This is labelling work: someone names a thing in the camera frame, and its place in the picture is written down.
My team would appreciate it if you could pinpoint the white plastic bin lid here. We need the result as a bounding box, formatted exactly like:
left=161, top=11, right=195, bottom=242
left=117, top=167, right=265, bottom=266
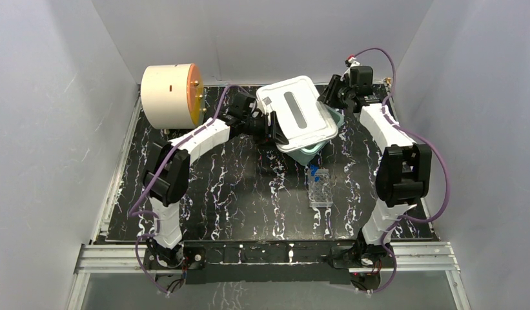
left=256, top=76, right=338, bottom=153

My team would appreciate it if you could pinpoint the clear acrylic test tube rack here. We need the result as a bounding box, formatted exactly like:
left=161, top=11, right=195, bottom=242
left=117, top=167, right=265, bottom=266
left=307, top=168, right=333, bottom=208

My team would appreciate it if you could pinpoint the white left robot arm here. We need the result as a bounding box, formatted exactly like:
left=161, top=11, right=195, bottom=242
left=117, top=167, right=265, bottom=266
left=142, top=91, right=288, bottom=269

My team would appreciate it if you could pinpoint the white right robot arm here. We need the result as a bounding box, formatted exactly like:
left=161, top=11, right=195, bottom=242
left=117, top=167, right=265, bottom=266
left=325, top=65, right=432, bottom=267

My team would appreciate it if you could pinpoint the teal plastic bin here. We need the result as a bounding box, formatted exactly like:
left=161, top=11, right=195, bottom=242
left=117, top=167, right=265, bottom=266
left=287, top=105, right=344, bottom=166

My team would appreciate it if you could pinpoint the cream cylindrical centrifuge machine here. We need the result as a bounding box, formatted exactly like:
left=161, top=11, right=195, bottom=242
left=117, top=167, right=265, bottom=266
left=140, top=63, right=205, bottom=130

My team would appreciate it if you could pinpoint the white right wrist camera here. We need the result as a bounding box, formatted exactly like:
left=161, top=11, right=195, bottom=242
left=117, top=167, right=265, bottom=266
left=342, top=55, right=361, bottom=79

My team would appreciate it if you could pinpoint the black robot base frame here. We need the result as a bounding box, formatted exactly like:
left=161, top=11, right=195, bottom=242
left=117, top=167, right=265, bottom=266
left=136, top=238, right=394, bottom=293

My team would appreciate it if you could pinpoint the aluminium rail frame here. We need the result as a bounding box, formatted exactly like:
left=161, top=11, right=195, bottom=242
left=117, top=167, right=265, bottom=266
left=392, top=241, right=471, bottom=309

